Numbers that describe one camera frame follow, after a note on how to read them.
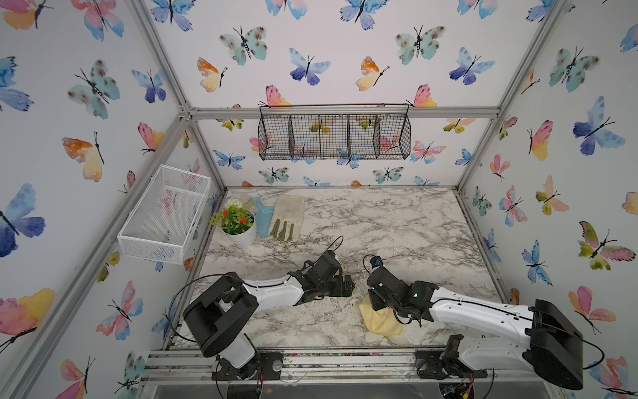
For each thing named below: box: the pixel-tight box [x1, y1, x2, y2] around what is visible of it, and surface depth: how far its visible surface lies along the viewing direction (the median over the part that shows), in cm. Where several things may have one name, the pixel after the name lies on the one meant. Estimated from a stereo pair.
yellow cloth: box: [358, 295, 403, 338], surface depth 81 cm
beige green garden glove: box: [269, 195, 305, 243], surface depth 110 cm
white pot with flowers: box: [209, 198, 257, 247], surface depth 93 cm
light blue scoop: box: [252, 197, 275, 238], surface depth 112 cm
